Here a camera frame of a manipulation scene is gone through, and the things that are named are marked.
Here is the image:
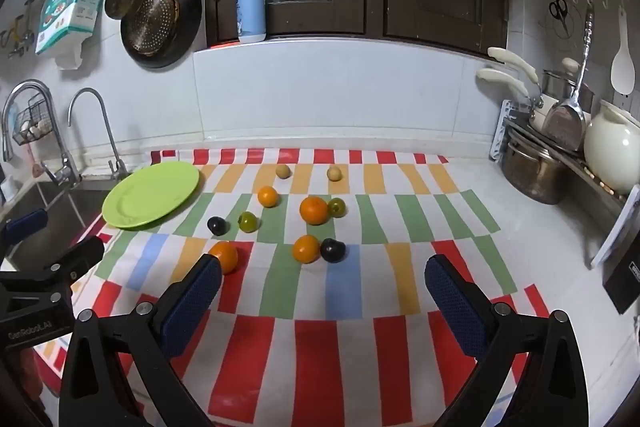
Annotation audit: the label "printed plastic bag pack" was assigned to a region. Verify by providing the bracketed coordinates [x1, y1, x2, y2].
[35, 0, 109, 56]

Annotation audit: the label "steel pot with lid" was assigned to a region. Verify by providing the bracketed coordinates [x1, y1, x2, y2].
[541, 57, 597, 114]

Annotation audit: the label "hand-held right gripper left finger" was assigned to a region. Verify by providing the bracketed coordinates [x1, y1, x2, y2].
[59, 253, 223, 427]

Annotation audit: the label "large steel pot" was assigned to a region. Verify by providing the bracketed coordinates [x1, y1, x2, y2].
[501, 127, 572, 206]

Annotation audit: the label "steel sink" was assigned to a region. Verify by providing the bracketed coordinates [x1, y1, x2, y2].
[0, 177, 117, 269]

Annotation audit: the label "white rice paddle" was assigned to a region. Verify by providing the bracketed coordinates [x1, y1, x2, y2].
[610, 5, 636, 96]

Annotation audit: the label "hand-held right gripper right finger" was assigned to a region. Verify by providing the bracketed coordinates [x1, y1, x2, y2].
[424, 254, 588, 427]

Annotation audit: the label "dark frying pan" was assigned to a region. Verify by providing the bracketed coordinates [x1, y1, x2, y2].
[120, 0, 203, 69]

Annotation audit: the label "small brass pot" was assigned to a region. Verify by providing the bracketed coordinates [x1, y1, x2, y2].
[104, 0, 146, 22]

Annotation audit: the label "slim chrome faucet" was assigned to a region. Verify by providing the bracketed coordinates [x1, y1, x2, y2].
[68, 88, 127, 181]

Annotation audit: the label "green plate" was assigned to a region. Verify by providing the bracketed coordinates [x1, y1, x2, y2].
[101, 161, 201, 229]

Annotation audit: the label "blue soap dispenser bottle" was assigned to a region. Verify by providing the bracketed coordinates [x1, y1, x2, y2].
[236, 0, 267, 44]

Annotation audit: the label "wire sink basket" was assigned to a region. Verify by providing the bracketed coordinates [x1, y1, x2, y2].
[11, 96, 54, 146]

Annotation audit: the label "white plastic rack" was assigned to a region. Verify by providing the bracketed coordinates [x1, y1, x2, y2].
[489, 99, 517, 161]

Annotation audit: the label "black scissors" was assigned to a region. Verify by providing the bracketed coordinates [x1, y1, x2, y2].
[549, 0, 572, 36]

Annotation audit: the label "large orange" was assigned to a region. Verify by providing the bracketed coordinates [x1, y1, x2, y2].
[299, 196, 330, 226]

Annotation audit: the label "metal skimmer ladle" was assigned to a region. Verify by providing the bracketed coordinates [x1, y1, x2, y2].
[542, 2, 596, 154]

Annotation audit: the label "tall chrome faucet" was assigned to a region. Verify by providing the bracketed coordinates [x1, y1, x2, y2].
[2, 79, 82, 188]

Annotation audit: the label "striped colourful tablecloth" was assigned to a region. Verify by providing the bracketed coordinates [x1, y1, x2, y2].
[35, 148, 551, 427]

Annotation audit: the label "brass wall hooks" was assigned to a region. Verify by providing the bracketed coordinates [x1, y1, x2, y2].
[0, 0, 40, 58]

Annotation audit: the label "white ceramic kettle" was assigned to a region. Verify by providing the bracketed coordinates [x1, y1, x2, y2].
[583, 99, 640, 196]

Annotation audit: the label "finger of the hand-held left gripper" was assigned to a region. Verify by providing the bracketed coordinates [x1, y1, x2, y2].
[0, 236, 106, 295]
[0, 208, 49, 258]

